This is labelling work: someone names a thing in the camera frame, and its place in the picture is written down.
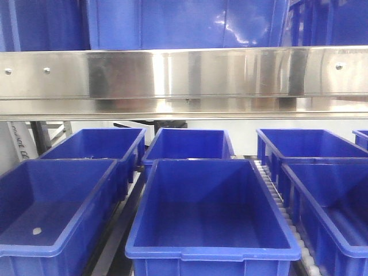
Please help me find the blue bin back centre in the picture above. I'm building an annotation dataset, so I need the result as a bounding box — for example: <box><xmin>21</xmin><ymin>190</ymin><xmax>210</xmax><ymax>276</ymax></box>
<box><xmin>141</xmin><ymin>128</ymin><xmax>235</xmax><ymax>177</ymax></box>

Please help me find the blue bin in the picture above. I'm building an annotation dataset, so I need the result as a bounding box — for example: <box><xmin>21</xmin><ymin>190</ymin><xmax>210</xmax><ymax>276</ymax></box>
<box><xmin>125</xmin><ymin>159</ymin><xmax>301</xmax><ymax>275</ymax></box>
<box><xmin>279</xmin><ymin>163</ymin><xmax>367</xmax><ymax>275</ymax></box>
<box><xmin>141</xmin><ymin>128</ymin><xmax>235</xmax><ymax>177</ymax></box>
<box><xmin>352</xmin><ymin>129</ymin><xmax>368</xmax><ymax>150</ymax></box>
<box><xmin>39</xmin><ymin>128</ymin><xmax>145</xmax><ymax>201</ymax></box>
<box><xmin>256</xmin><ymin>128</ymin><xmax>367</xmax><ymax>183</ymax></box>
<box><xmin>1</xmin><ymin>159</ymin><xmax>118</xmax><ymax>275</ymax></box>

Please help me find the blue bin back left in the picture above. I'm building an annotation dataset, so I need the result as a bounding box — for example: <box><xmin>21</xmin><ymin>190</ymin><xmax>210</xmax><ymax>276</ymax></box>
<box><xmin>39</xmin><ymin>128</ymin><xmax>145</xmax><ymax>201</ymax></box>

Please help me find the blue bin front centre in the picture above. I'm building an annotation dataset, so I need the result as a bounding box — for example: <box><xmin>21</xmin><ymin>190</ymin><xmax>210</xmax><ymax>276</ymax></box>
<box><xmin>125</xmin><ymin>159</ymin><xmax>301</xmax><ymax>275</ymax></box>

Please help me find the blue bin back right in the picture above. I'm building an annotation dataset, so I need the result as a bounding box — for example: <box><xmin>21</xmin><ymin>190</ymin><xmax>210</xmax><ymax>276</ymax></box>
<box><xmin>256</xmin><ymin>128</ymin><xmax>367</xmax><ymax>183</ymax></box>

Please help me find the blue bin front left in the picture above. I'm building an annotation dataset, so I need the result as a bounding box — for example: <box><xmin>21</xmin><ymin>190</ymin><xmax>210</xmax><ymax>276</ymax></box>
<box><xmin>1</xmin><ymin>159</ymin><xmax>118</xmax><ymax>275</ymax></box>

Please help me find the blue bin front right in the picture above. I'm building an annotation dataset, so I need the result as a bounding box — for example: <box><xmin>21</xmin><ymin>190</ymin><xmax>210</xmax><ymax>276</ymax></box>
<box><xmin>279</xmin><ymin>163</ymin><xmax>367</xmax><ymax>275</ymax></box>

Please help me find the blue crate above right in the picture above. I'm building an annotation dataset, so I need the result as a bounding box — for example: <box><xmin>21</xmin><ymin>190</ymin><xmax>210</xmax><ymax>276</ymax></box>
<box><xmin>282</xmin><ymin>0</ymin><xmax>367</xmax><ymax>46</ymax></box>

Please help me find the blue crate above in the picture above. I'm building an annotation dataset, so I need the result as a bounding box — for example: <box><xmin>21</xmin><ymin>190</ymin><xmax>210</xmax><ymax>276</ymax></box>
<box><xmin>1</xmin><ymin>1</ymin><xmax>90</xmax><ymax>52</ymax></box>
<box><xmin>282</xmin><ymin>0</ymin><xmax>367</xmax><ymax>46</ymax></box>

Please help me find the blue bin far right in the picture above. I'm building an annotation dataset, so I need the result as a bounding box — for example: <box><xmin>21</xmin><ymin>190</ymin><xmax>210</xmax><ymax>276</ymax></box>
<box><xmin>352</xmin><ymin>129</ymin><xmax>368</xmax><ymax>150</ymax></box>

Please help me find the blue crate above left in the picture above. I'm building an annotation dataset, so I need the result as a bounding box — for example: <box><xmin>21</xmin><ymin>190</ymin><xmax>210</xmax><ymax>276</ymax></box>
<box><xmin>1</xmin><ymin>1</ymin><xmax>90</xmax><ymax>52</ymax></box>

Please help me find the large blue crate above rail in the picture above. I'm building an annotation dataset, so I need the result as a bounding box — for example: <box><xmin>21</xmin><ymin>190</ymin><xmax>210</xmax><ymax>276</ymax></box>
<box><xmin>86</xmin><ymin>0</ymin><xmax>290</xmax><ymax>50</ymax></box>

